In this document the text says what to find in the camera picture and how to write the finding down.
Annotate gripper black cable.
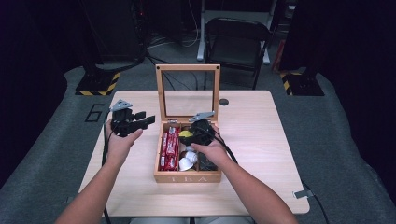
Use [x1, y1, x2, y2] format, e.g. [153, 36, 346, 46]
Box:
[214, 134, 239, 165]
[101, 116, 114, 224]

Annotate black folding chair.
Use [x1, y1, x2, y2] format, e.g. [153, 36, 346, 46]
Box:
[204, 17, 273, 91]

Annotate grey metal clip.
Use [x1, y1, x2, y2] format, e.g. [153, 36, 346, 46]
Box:
[292, 189, 315, 200]

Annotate red packet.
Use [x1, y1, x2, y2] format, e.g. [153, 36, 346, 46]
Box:
[159, 132, 169, 172]
[166, 126, 180, 172]

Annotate dark cabinet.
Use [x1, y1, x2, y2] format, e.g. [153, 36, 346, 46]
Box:
[78, 0, 148, 64]

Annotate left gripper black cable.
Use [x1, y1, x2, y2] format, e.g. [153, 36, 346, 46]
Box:
[101, 116, 114, 224]

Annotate person's left hand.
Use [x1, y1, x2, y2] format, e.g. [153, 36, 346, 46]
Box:
[106, 122, 144, 164]

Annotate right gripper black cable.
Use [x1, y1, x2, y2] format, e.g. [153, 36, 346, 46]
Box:
[214, 134, 239, 165]

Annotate black cable at table edge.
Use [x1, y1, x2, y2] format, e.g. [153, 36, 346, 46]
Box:
[300, 179, 332, 224]

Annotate striped stand base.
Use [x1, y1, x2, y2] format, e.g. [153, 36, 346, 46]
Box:
[75, 71, 121, 97]
[279, 70, 325, 97]

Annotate person's right hand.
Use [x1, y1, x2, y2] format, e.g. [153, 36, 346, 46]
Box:
[190, 125, 233, 169]

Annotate white capsule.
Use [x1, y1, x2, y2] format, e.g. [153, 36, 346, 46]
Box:
[186, 150, 199, 164]
[178, 157, 194, 172]

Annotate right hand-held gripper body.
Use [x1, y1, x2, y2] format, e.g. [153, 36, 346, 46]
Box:
[189, 111, 217, 147]

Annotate wooden box with glass lid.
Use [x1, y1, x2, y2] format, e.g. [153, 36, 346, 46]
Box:
[153, 63, 222, 184]

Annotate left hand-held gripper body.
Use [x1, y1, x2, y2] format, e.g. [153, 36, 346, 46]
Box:
[110, 99, 143, 138]

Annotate dark packets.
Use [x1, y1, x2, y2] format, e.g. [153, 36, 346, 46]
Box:
[198, 152, 219, 172]

